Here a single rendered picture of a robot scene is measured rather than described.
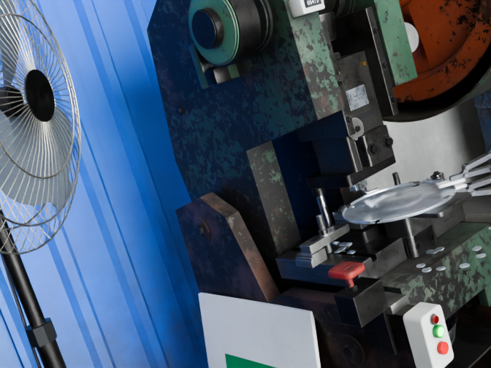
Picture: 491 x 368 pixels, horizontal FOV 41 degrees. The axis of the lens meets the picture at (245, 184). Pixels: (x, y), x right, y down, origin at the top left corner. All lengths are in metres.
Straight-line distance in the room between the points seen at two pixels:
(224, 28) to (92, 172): 1.19
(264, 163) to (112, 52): 1.07
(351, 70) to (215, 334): 0.91
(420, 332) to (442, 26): 0.88
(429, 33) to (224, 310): 1.00
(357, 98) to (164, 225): 1.24
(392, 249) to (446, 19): 0.67
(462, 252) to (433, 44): 0.61
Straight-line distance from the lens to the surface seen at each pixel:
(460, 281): 1.72
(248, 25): 1.47
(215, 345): 2.06
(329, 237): 1.68
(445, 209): 1.56
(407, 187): 1.81
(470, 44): 1.85
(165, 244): 2.67
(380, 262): 1.62
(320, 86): 1.52
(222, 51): 1.50
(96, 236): 2.56
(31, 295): 1.42
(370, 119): 1.70
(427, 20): 1.95
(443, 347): 1.48
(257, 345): 1.89
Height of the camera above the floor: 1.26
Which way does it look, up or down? 11 degrees down
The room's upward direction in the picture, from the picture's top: 17 degrees counter-clockwise
